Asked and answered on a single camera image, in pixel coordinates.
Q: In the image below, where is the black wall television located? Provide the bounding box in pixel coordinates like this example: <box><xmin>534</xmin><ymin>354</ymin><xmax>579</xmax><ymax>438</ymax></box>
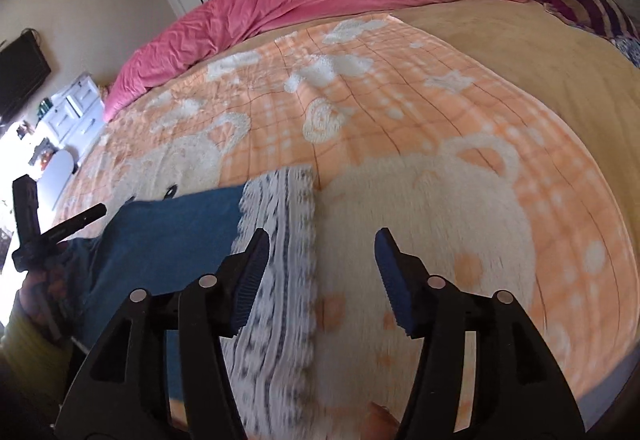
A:
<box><xmin>0</xmin><ymin>29</ymin><xmax>51</xmax><ymax>125</ymax></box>

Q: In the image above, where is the blue denim pants lace trim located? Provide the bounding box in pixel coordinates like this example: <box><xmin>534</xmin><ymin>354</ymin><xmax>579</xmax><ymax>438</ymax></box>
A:
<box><xmin>70</xmin><ymin>165</ymin><xmax>317</xmax><ymax>439</ymax></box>

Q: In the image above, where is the person's left hand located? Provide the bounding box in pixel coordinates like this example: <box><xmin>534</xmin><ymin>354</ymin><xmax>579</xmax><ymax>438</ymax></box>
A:
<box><xmin>18</xmin><ymin>241</ymin><xmax>70</xmax><ymax>344</ymax></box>

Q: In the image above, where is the person's right hand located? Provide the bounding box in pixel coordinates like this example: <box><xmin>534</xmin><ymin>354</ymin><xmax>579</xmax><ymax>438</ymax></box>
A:
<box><xmin>360</xmin><ymin>402</ymin><xmax>399</xmax><ymax>440</ymax></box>

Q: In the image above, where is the orange bear pattern blanket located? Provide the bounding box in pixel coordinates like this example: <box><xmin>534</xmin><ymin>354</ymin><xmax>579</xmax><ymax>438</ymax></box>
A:
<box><xmin>58</xmin><ymin>5</ymin><xmax>639</xmax><ymax>439</ymax></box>

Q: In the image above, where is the white drawer chest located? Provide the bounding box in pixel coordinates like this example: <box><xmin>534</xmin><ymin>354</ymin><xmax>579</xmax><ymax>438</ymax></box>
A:
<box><xmin>36</xmin><ymin>73</ymin><xmax>105</xmax><ymax>161</ymax></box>

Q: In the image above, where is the purple striped pillow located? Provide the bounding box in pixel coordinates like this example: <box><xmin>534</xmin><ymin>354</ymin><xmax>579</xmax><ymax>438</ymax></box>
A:
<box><xmin>534</xmin><ymin>0</ymin><xmax>639</xmax><ymax>68</ymax></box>

